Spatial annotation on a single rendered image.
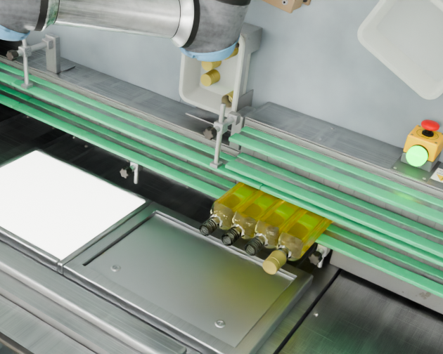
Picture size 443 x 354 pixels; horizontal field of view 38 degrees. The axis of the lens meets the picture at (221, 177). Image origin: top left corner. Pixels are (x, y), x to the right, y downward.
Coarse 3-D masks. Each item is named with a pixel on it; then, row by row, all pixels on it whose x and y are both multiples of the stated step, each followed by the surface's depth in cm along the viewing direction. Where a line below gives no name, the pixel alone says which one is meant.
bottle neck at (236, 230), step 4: (236, 224) 142; (232, 228) 140; (236, 228) 141; (240, 228) 141; (228, 232) 139; (232, 232) 139; (236, 232) 140; (240, 232) 141; (224, 236) 139; (228, 236) 138; (232, 236) 139; (236, 236) 139; (240, 236) 142; (224, 240) 140; (228, 240) 140; (232, 240) 138; (236, 240) 140; (228, 244) 139
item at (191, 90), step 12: (240, 36) 152; (240, 48) 153; (192, 60) 166; (228, 60) 165; (240, 60) 154; (180, 72) 166; (192, 72) 168; (204, 72) 171; (228, 72) 166; (240, 72) 156; (180, 84) 167; (192, 84) 170; (216, 84) 170; (228, 84) 168; (192, 96) 169; (204, 96) 170; (216, 96) 170; (204, 108) 166; (216, 108) 165; (228, 108) 165
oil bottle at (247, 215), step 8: (264, 192) 152; (248, 200) 148; (256, 200) 148; (264, 200) 149; (272, 200) 149; (240, 208) 145; (248, 208) 145; (256, 208) 146; (264, 208) 146; (240, 216) 142; (248, 216) 143; (256, 216) 143; (232, 224) 143; (240, 224) 142; (248, 224) 141; (248, 232) 142
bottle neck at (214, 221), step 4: (212, 216) 144; (216, 216) 144; (208, 220) 143; (212, 220) 143; (216, 220) 143; (220, 220) 144; (204, 224) 141; (208, 224) 141; (212, 224) 142; (216, 224) 142; (220, 224) 144; (200, 228) 142; (204, 228) 143; (208, 228) 140; (212, 228) 142; (216, 228) 143; (200, 232) 142; (204, 232) 142; (208, 232) 141
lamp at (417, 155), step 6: (408, 150) 142; (414, 150) 139; (420, 150) 139; (426, 150) 139; (408, 156) 140; (414, 156) 139; (420, 156) 138; (426, 156) 139; (414, 162) 140; (420, 162) 139
